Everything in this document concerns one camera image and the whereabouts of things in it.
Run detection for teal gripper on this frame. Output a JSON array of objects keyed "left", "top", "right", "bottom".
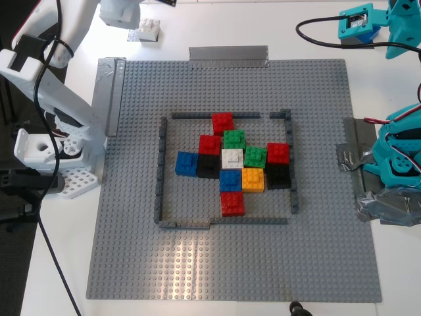
[{"left": 385, "top": 0, "right": 421, "bottom": 60}]

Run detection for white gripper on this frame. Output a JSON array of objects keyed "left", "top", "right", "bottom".
[{"left": 99, "top": 0, "right": 141, "bottom": 29}]

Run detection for white Lego cube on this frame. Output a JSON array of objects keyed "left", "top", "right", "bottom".
[
  {"left": 220, "top": 148, "right": 245, "bottom": 171},
  {"left": 137, "top": 18, "right": 161, "bottom": 42}
]

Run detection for red Lego cube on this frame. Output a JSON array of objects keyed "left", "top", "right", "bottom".
[
  {"left": 220, "top": 191, "right": 246, "bottom": 218},
  {"left": 266, "top": 142, "right": 291, "bottom": 165},
  {"left": 198, "top": 134, "right": 222, "bottom": 155},
  {"left": 211, "top": 112, "right": 235, "bottom": 136}
]

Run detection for green Lego cube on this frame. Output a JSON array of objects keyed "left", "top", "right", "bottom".
[
  {"left": 243, "top": 145, "right": 268, "bottom": 169},
  {"left": 222, "top": 129, "right": 247, "bottom": 151}
]

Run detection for black Lego cube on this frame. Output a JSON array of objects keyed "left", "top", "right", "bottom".
[
  {"left": 197, "top": 153, "right": 222, "bottom": 179},
  {"left": 265, "top": 163, "right": 293, "bottom": 190}
]

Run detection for yellow Lego cube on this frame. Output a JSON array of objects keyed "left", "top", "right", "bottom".
[{"left": 241, "top": 167, "right": 265, "bottom": 194}]

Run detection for grey tape square patch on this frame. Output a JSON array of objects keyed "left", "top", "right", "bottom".
[
  {"left": 126, "top": 28, "right": 161, "bottom": 43},
  {"left": 339, "top": 35, "right": 376, "bottom": 51}
]

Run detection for black table clamp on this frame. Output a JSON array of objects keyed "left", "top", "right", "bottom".
[{"left": 0, "top": 167, "right": 65, "bottom": 198}]

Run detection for grey Lego baseplate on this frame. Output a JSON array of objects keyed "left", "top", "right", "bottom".
[{"left": 86, "top": 58, "right": 384, "bottom": 302}]

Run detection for black clamp knob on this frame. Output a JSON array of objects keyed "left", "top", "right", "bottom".
[{"left": 288, "top": 300, "right": 312, "bottom": 316}]

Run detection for teal camera mount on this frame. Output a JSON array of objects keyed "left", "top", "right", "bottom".
[{"left": 337, "top": 3, "right": 385, "bottom": 40}]

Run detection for black cable of white arm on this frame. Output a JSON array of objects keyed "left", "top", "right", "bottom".
[{"left": 32, "top": 0, "right": 83, "bottom": 316}]

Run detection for teal arm servo wires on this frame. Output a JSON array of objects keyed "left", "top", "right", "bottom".
[{"left": 363, "top": 102, "right": 421, "bottom": 126}]

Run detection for black cable of teal arm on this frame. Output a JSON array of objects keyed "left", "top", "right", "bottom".
[{"left": 295, "top": 15, "right": 421, "bottom": 53}]

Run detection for dark grey duct tape strip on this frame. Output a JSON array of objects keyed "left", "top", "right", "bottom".
[{"left": 335, "top": 117, "right": 380, "bottom": 198}]

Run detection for dark grey Lego wall strip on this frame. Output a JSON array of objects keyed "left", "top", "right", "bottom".
[
  {"left": 284, "top": 117, "right": 299, "bottom": 215},
  {"left": 171, "top": 111, "right": 261, "bottom": 120},
  {"left": 209, "top": 216, "right": 289, "bottom": 226},
  {"left": 159, "top": 220, "right": 212, "bottom": 230},
  {"left": 153, "top": 116, "right": 169, "bottom": 223}
]

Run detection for crinkled grey duct tape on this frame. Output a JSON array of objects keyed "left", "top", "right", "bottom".
[{"left": 355, "top": 186, "right": 421, "bottom": 228}]

